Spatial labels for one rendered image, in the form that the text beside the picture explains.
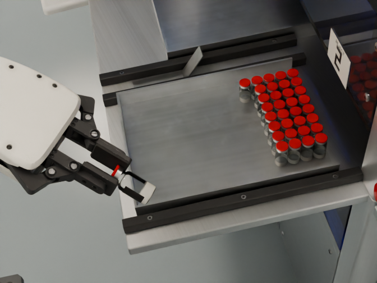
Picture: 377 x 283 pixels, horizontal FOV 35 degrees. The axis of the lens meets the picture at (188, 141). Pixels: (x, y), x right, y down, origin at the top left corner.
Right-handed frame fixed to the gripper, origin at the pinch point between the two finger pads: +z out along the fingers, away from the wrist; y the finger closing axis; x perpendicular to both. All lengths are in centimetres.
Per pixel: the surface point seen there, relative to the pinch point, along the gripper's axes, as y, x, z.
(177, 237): -12.2, -32.1, 15.2
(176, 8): -64, -43, -5
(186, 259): -47, -121, 36
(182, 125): -33.6, -35.8, 7.6
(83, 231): -45, -137, 3
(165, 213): -14.4, -31.6, 11.7
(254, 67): -49, -29, 14
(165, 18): -60, -43, -6
